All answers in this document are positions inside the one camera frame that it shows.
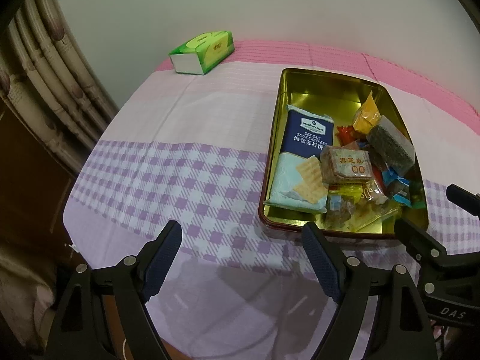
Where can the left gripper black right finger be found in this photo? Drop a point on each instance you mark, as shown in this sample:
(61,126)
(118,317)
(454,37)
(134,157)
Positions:
(401,328)

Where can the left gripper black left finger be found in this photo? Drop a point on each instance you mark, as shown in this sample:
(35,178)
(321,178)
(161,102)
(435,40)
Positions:
(80,330)

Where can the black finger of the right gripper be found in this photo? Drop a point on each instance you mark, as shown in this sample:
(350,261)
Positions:
(464,199)
(420,245)

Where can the blue snack pack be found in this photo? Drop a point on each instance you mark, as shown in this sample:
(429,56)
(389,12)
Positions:
(397,188)

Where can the clear bag nut brittle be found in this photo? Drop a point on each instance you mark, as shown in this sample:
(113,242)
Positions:
(373,206)

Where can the grey sesame cake block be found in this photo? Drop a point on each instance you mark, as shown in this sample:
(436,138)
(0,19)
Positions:
(395,149)

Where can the brown cake square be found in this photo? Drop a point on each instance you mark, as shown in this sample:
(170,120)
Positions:
(345,166)

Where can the orange yellow snack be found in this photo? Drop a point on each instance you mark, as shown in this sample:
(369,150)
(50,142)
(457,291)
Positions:
(367,116)

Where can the red snack packet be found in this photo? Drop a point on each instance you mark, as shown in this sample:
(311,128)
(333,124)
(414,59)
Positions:
(347,135)

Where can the navy soda cracker pack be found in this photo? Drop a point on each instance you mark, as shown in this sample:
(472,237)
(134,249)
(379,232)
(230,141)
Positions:
(297,183)

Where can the yellow edged clear candy pack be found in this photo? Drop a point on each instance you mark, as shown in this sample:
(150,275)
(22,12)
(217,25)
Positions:
(417,195)

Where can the clear bag fried snack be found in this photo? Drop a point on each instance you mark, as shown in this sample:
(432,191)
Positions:
(340,205)

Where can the gold toffee tin box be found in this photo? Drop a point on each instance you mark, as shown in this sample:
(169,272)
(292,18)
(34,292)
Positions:
(339,97)

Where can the pink purple plaid tablecloth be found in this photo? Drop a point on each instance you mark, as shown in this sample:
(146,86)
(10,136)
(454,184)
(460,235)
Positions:
(194,149)

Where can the beige patterned curtain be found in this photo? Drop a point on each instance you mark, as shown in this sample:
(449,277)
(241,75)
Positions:
(48,85)

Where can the green tissue pack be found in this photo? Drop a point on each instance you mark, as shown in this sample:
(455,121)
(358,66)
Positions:
(201,54)

